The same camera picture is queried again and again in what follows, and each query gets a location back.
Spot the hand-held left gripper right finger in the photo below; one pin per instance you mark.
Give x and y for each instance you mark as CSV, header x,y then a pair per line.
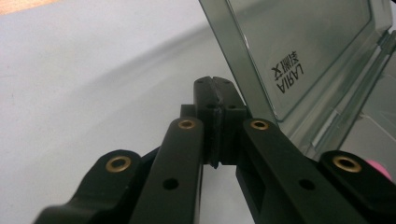
x,y
232,124

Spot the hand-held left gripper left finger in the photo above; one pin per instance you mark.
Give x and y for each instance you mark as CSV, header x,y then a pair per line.
x,y
208,118

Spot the grey transparent compartment box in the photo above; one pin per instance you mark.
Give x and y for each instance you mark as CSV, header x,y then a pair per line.
x,y
295,46

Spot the small pink nozzle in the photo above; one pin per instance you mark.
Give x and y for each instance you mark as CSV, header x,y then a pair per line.
x,y
378,168

